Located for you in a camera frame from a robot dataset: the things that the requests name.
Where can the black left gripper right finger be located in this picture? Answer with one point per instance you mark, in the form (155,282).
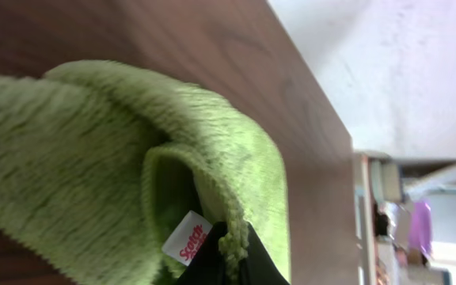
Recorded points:
(258,268)

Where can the cluttered background shelf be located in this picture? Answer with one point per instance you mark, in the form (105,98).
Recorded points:
(405,218)

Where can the green microfiber cloth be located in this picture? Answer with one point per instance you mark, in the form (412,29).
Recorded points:
(100,162)

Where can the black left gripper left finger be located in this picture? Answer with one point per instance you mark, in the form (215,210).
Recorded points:
(208,266)

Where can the white cloth brand label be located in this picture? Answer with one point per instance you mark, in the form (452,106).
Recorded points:
(187,238)

